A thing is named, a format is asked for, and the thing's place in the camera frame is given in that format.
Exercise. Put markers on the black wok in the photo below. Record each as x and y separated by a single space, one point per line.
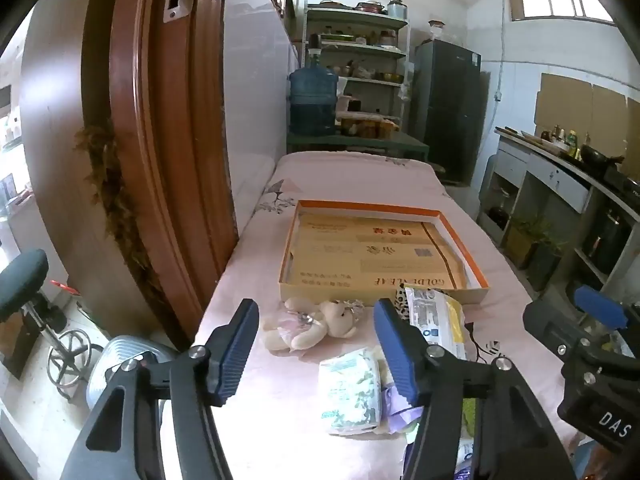
597 155

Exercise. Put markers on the yellow and white packet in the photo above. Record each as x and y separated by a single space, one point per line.
435 315

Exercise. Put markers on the green table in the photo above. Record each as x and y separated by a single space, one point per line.
400 145

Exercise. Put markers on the dark refrigerator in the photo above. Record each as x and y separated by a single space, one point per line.
450 110

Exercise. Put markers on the brown wooden door frame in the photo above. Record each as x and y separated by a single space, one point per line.
165 160

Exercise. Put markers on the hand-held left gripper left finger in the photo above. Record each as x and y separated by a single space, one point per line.
235 355

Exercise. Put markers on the grey kitchen counter cabinet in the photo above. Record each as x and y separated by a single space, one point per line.
555 180

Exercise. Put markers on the green metal shelf rack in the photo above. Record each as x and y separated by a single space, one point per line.
370 50

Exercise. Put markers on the orange-rimmed cardboard box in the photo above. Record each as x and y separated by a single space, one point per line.
350 240

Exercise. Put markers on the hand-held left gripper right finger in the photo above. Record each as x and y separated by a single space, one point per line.
395 355

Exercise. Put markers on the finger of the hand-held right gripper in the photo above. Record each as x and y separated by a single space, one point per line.
555 330
600 306

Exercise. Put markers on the green stool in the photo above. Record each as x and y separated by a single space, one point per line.
22 275

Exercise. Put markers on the grey electric fan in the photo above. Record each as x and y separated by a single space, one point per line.
115 360

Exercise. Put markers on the white floral tissue pack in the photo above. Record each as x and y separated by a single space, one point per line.
350 390

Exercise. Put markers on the cream teddy bear plush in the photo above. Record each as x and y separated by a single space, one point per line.
340 320

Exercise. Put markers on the leopard print cloth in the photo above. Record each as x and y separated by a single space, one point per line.
401 302

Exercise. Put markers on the potted green plant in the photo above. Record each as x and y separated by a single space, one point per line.
522 240
545 265

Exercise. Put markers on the purple packet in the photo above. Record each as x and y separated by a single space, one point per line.
395 410

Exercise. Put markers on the blue water jug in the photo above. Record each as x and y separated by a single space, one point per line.
312 95

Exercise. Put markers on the cardboard wall sheet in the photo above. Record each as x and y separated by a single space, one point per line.
575 100

